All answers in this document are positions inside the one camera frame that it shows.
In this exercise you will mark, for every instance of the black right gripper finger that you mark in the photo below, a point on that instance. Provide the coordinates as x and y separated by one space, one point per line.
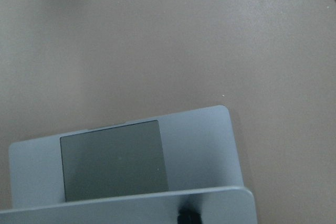
186 216

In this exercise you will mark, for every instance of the grey laptop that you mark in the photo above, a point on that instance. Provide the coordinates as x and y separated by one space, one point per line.
143 171

